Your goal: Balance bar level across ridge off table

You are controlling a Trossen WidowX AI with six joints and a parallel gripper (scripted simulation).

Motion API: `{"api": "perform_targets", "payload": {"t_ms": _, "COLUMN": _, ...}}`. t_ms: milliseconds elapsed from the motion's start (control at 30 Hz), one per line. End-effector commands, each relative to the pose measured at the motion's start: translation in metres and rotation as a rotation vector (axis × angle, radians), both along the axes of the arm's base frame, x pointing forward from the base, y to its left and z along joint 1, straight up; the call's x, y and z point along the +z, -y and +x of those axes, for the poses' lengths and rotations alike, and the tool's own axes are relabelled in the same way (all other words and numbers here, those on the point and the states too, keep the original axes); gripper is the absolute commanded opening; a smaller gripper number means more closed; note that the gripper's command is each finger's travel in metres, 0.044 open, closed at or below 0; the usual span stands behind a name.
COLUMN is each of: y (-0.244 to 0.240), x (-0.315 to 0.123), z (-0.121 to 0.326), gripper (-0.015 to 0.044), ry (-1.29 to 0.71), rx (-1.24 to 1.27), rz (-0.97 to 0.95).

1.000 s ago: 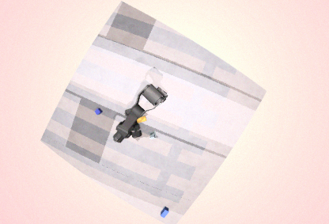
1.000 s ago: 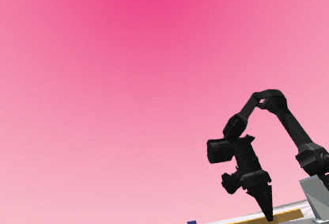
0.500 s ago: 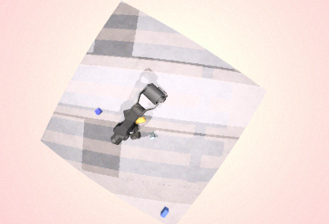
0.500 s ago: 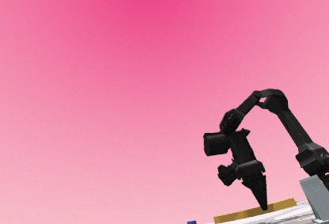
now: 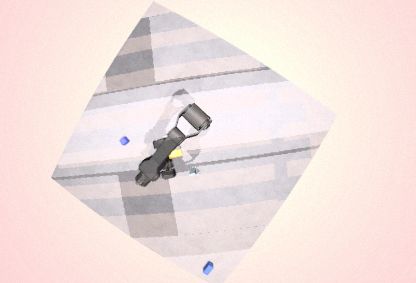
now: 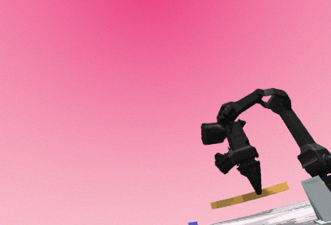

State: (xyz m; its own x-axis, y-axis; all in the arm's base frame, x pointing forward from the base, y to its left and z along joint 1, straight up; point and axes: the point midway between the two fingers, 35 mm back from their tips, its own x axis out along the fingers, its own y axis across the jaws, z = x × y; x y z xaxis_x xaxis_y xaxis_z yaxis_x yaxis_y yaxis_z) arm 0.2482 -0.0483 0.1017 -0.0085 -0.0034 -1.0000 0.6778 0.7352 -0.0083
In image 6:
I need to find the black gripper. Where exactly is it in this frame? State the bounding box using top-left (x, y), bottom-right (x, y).
top-left (229, 135), bottom-right (262, 195)

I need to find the yellow bar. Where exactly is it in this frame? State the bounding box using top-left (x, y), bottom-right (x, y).
top-left (210, 182), bottom-right (289, 209)

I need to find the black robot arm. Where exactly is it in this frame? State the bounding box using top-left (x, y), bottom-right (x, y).
top-left (201, 88), bottom-right (331, 192)

